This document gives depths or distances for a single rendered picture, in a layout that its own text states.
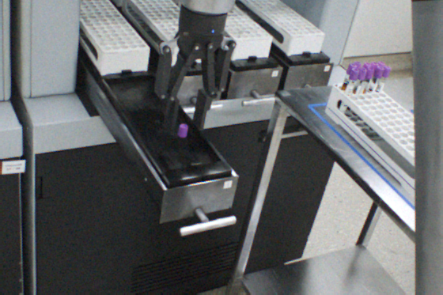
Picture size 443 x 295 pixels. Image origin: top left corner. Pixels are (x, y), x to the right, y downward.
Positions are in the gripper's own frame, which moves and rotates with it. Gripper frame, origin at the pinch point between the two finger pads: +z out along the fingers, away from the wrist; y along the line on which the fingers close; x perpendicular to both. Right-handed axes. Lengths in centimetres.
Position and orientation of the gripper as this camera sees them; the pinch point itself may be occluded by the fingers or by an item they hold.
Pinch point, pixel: (186, 113)
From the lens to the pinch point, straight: 105.6
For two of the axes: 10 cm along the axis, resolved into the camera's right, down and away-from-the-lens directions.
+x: 4.7, 5.6, -6.9
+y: -8.6, 1.3, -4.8
